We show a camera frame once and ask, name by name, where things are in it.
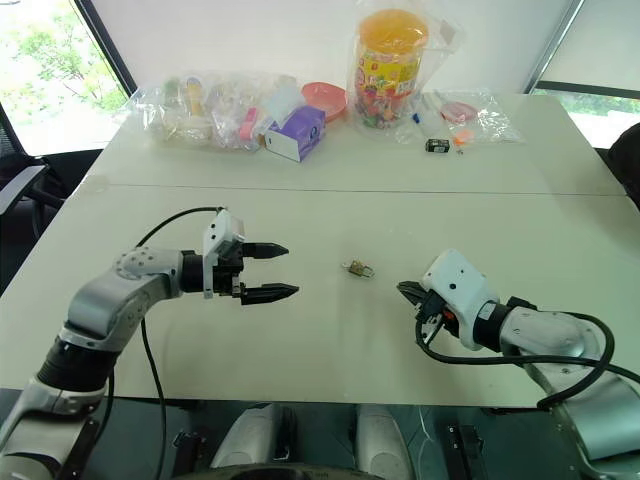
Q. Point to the clear bag of assorted items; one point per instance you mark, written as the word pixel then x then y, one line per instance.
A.
pixel 220 112

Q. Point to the pink plastic bowl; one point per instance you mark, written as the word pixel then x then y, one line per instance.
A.
pixel 327 99

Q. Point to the pink item in bag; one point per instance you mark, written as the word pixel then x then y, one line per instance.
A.
pixel 247 127

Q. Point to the small black box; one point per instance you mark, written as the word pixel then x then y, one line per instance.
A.
pixel 438 145

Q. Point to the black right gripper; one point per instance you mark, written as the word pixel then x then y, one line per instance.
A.
pixel 436 320

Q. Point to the candy jar with orange lid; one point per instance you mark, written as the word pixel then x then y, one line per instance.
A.
pixel 387 75

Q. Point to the red round lid in bag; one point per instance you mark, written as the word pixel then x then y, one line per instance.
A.
pixel 459 111

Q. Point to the dark rounded object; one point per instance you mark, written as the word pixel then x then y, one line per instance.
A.
pixel 625 165

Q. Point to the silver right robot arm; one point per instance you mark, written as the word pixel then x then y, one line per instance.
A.
pixel 555 332

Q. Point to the small orange piece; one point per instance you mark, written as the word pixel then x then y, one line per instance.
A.
pixel 465 136

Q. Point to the black window frame bar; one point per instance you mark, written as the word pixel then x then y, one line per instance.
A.
pixel 555 45
pixel 107 47

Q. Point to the small brass padlock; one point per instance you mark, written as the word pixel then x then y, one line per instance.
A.
pixel 361 270

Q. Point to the dark rounded robot base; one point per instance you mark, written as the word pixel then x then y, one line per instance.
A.
pixel 310 472

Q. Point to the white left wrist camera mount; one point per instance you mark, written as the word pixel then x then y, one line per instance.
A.
pixel 220 232

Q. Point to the white rounded robot leg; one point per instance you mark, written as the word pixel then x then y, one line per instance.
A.
pixel 382 437
pixel 247 435

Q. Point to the yellow bottle in bag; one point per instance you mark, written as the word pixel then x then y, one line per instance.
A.
pixel 195 97

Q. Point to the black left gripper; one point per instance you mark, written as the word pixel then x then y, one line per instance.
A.
pixel 226 277

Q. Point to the clear bag around candy jar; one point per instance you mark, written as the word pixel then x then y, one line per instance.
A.
pixel 445 45

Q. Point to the purple and white tissue box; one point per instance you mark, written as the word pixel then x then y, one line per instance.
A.
pixel 300 132

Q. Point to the black bracket under table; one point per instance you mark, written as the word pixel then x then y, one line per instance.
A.
pixel 189 452
pixel 467 450

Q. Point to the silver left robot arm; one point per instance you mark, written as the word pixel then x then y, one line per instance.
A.
pixel 107 300

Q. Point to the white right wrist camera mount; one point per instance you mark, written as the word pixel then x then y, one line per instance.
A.
pixel 457 290

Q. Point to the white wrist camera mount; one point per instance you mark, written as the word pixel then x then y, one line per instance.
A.
pixel 457 290
pixel 220 232

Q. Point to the black office chair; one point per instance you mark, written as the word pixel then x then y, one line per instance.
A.
pixel 20 165

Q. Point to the clear bag of small parts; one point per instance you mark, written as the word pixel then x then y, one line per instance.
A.
pixel 492 120

